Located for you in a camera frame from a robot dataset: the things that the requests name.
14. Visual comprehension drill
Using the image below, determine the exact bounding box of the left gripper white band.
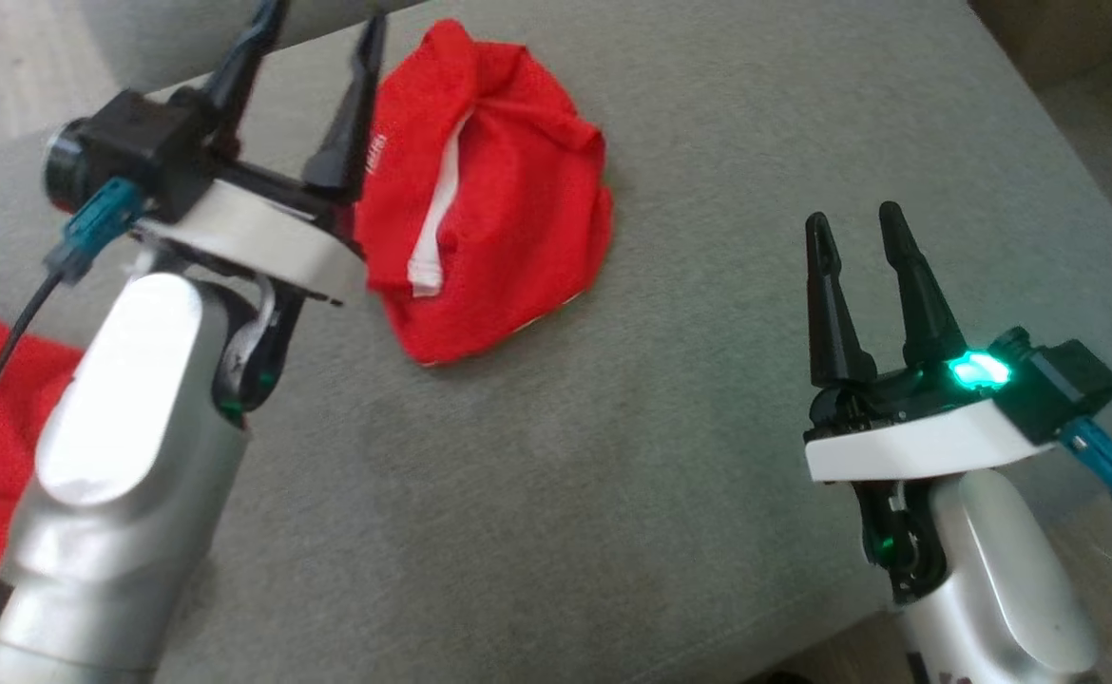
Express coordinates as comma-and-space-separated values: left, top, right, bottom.
138, 0, 388, 305

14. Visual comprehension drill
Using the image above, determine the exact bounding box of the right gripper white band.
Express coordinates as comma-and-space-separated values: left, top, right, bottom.
803, 201, 1059, 484

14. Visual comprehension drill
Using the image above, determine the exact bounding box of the red shorts white stripe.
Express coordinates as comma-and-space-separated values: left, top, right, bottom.
355, 19, 615, 368

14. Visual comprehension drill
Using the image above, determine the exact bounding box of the red Bulls basketball jersey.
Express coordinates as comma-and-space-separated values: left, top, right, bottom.
0, 296, 87, 649

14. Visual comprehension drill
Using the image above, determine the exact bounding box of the grey sofa seat cushion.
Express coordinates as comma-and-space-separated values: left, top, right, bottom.
0, 0, 1112, 684

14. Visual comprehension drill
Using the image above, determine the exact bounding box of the mustard yellow furniture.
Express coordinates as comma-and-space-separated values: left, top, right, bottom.
968, 0, 1112, 91

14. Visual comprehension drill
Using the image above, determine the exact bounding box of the left black cable blue plug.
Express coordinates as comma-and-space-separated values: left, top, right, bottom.
0, 179, 144, 411

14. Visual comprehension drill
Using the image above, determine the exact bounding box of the black cable blue plug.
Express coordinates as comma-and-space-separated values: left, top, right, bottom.
1058, 418, 1112, 684
0, 179, 144, 411

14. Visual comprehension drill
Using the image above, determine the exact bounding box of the right black cable blue plug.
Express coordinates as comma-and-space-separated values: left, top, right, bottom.
1058, 418, 1112, 684

